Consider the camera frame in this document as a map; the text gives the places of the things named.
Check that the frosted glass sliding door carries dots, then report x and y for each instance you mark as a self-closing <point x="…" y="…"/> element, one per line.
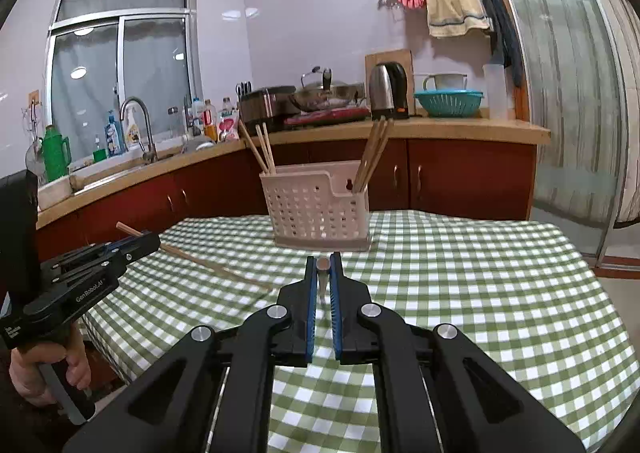
<point x="570" y="83"/>

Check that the white spray bottle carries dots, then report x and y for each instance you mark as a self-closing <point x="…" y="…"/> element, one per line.
<point x="133" y="130"/>

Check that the person's left hand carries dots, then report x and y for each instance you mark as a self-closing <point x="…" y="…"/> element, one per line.
<point x="30" y="373"/>

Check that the red kitchen cabinets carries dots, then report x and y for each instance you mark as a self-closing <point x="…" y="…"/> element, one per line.
<point x="450" y="178"/>

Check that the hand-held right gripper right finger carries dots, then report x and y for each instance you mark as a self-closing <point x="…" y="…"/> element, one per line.
<point x="334" y="323"/>

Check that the pink white refill pouch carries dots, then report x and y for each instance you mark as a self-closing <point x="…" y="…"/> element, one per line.
<point x="228" y="129"/>

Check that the white bowl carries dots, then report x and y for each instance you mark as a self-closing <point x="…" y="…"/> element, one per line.
<point x="52" y="193"/>

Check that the yellow towel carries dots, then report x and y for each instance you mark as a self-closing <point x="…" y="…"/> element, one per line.
<point x="452" y="3"/>

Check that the hanging metal whisk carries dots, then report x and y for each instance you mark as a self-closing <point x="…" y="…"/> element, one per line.
<point x="32" y="113"/>

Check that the blue pump soap bottle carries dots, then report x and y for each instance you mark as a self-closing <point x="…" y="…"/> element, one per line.
<point x="115" y="138"/>

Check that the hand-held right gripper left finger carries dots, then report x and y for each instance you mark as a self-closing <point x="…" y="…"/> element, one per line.
<point x="312" y="313"/>

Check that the green checked tablecloth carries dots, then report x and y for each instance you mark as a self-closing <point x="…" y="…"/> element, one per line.
<point x="475" y="293"/>

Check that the steel kitchen faucet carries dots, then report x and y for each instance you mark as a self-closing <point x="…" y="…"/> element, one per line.
<point x="149" y="138"/>

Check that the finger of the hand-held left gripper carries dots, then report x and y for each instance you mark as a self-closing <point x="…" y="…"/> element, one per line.
<point x="142" y="243"/>
<point x="80" y="258"/>

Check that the wooden cutting board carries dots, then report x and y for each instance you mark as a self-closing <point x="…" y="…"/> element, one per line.
<point x="387" y="55"/>

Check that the red induction cooker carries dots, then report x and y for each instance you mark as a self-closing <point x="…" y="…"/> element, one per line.
<point x="325" y="117"/>

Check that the steel electric kettle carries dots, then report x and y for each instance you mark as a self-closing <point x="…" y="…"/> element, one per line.
<point x="387" y="90"/>

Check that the aluminium frame window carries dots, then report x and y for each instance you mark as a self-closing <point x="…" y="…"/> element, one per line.
<point x="150" y="73"/>

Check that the white bottle blue cap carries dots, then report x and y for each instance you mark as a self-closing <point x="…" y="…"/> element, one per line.
<point x="198" y="118"/>

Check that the small green bottle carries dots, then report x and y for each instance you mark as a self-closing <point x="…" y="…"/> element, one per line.
<point x="100" y="153"/>

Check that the teal plastic colander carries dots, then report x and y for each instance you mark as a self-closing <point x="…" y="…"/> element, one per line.
<point x="450" y="104"/>

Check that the green thermos flask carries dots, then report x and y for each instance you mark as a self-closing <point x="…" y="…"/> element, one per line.
<point x="56" y="158"/>

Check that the wooden kitchen counter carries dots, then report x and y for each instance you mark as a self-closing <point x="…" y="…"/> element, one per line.
<point x="450" y="130"/>

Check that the steel sink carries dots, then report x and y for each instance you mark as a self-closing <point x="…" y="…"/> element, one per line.
<point x="110" y="175"/>

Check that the dark hanging cloth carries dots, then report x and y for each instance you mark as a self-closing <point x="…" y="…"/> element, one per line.
<point x="502" y="33"/>

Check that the white plastic utensil basket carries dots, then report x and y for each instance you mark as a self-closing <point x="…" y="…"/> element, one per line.
<point x="310" y="213"/>

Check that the person's left forearm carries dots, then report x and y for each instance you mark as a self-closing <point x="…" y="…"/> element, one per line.
<point x="25" y="428"/>

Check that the orange liquid bottle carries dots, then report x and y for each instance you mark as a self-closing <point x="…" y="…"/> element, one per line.
<point x="210" y="125"/>

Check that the steel wok with lid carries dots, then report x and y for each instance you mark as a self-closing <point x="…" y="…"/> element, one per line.
<point x="330" y="98"/>

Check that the dishes by sink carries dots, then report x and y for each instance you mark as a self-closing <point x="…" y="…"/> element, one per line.
<point x="200" y="145"/>

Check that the translucent plastic pitcher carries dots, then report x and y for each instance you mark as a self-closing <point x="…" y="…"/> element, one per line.
<point x="496" y="93"/>

